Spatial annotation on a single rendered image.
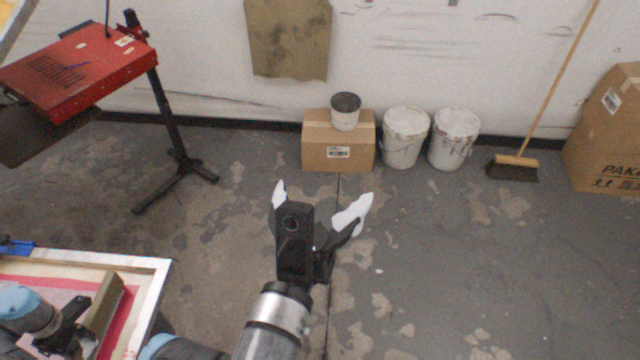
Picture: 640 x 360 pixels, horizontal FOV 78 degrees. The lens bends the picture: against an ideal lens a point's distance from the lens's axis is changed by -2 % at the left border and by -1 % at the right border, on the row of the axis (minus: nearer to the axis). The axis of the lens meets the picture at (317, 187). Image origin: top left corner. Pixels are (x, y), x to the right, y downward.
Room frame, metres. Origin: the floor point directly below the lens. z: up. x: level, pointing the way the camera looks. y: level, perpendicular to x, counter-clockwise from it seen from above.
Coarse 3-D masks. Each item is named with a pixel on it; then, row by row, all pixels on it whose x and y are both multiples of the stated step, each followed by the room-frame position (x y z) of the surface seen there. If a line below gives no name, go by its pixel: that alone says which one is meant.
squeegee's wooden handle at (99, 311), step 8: (112, 272) 0.57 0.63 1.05; (104, 280) 0.54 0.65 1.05; (112, 280) 0.54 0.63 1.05; (120, 280) 0.56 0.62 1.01; (104, 288) 0.51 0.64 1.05; (112, 288) 0.53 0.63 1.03; (120, 288) 0.55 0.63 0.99; (96, 296) 0.49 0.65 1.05; (104, 296) 0.49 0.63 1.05; (112, 296) 0.51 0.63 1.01; (96, 304) 0.46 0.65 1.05; (104, 304) 0.47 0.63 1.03; (112, 304) 0.49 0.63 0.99; (88, 312) 0.44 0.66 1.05; (96, 312) 0.44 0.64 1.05; (104, 312) 0.46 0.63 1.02; (88, 320) 0.42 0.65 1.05; (96, 320) 0.42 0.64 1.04; (104, 320) 0.44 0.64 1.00; (88, 328) 0.40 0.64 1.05; (96, 328) 0.41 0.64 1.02; (80, 352) 0.33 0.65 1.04
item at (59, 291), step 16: (32, 288) 0.56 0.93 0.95; (48, 288) 0.56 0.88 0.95; (64, 288) 0.56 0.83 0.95; (80, 288) 0.56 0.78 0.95; (96, 288) 0.56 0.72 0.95; (128, 288) 0.56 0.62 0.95; (64, 304) 0.51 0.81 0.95; (128, 304) 0.51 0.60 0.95; (80, 320) 0.45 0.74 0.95; (112, 336) 0.41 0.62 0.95
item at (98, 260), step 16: (16, 256) 0.66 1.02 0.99; (32, 256) 0.66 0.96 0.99; (48, 256) 0.66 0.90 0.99; (64, 256) 0.66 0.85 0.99; (80, 256) 0.66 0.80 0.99; (96, 256) 0.66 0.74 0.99; (112, 256) 0.66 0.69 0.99; (128, 256) 0.66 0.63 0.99; (160, 272) 0.60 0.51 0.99; (160, 288) 0.55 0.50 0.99; (144, 304) 0.49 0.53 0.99; (160, 304) 0.51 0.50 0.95; (144, 320) 0.44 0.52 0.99; (144, 336) 0.40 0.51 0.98; (128, 352) 0.35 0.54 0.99
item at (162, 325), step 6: (156, 318) 0.55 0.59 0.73; (162, 318) 0.56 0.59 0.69; (156, 324) 0.53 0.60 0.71; (162, 324) 0.55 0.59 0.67; (168, 324) 0.57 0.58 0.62; (156, 330) 0.52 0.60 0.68; (162, 330) 0.54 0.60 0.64; (168, 330) 0.55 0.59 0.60; (174, 330) 0.57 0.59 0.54; (150, 336) 0.49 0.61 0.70
